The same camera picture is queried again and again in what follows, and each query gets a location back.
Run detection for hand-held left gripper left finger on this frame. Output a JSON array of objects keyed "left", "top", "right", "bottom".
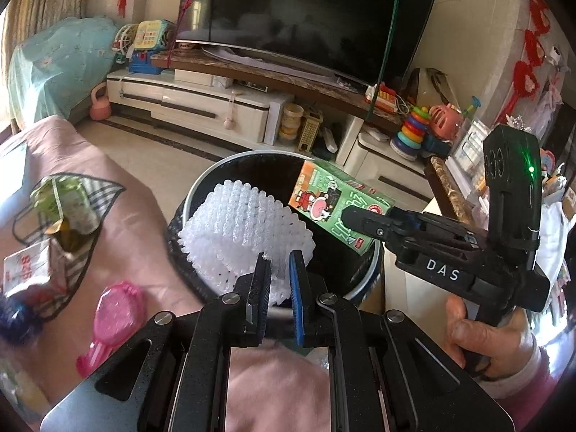
[{"left": 40, "top": 252, "right": 275, "bottom": 432}]

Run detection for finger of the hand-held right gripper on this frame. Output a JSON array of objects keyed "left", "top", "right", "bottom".
[{"left": 341, "top": 204, "right": 426, "bottom": 246}]

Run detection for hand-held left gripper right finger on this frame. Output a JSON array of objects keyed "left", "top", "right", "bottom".
[{"left": 288, "top": 249, "right": 516, "bottom": 432}]

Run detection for green drink carton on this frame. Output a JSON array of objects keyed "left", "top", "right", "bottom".
[{"left": 287, "top": 161, "right": 397, "bottom": 257}]

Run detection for black round trash bin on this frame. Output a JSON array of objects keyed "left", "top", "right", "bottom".
[{"left": 166, "top": 150, "right": 384, "bottom": 307}]

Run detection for white foam fruit net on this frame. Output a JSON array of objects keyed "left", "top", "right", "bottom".
[{"left": 177, "top": 180, "right": 314, "bottom": 309}]

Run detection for pink hairbrush package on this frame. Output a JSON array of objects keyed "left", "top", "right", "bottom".
[{"left": 76, "top": 281, "right": 145, "bottom": 376}]

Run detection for person's right forearm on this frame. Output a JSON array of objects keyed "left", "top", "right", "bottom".
[{"left": 468, "top": 346, "right": 574, "bottom": 432}]

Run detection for person's right hand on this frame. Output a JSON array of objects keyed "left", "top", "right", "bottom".
[{"left": 445, "top": 297, "right": 537, "bottom": 381}]

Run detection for stacked yellow jars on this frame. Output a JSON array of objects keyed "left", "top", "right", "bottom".
[{"left": 279, "top": 103, "right": 305, "bottom": 141}]

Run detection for pink tablecloth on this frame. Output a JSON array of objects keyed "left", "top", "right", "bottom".
[{"left": 0, "top": 114, "right": 336, "bottom": 432}]

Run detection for red toy phone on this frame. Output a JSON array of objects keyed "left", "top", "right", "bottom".
[{"left": 364, "top": 83, "right": 400, "bottom": 114}]

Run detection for pink pig toy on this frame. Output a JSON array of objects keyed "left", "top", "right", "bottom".
[{"left": 427, "top": 103, "right": 465, "bottom": 141}]

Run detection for pink drawer pendant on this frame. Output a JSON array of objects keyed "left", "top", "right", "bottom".
[{"left": 222, "top": 92, "right": 238, "bottom": 132}]

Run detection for white television stand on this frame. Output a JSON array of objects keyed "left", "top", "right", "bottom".
[{"left": 105, "top": 49, "right": 435, "bottom": 205}]

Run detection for black television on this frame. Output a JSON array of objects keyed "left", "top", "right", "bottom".
[{"left": 180, "top": 0, "right": 440, "bottom": 87}]

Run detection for crumpled green snack packet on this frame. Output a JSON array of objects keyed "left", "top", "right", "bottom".
[{"left": 31, "top": 175, "right": 102, "bottom": 253}]

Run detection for crumpled white red carton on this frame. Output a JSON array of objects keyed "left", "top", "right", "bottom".
[{"left": 2, "top": 238, "right": 68, "bottom": 298}]

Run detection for red paper cut decoration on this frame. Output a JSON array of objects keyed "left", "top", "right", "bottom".
[{"left": 501, "top": 0, "right": 552, "bottom": 120}]

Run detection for pink kettlebell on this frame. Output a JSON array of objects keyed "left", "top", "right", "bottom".
[{"left": 90, "top": 83, "right": 114, "bottom": 121}]

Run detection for toy cash register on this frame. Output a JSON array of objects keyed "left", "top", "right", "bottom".
[{"left": 128, "top": 20, "right": 175, "bottom": 75}]

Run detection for pink hanging ribbon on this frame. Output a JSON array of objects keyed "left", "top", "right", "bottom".
[{"left": 166, "top": 0, "right": 208, "bottom": 69}]

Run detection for white toy fan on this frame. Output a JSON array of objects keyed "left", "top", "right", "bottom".
[{"left": 112, "top": 23, "right": 138, "bottom": 63}]

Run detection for teal floral cover cloth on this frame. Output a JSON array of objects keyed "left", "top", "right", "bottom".
[{"left": 8, "top": 17, "right": 123, "bottom": 126}]

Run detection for beige patterned curtain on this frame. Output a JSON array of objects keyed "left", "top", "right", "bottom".
[{"left": 0, "top": 0, "right": 93, "bottom": 73}]

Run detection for rainbow stacking ring toy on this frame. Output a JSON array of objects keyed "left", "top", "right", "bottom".
[{"left": 389, "top": 107, "right": 431, "bottom": 160}]

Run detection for green hanging string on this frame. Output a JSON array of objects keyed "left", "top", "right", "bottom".
[{"left": 364, "top": 0, "right": 404, "bottom": 123}]

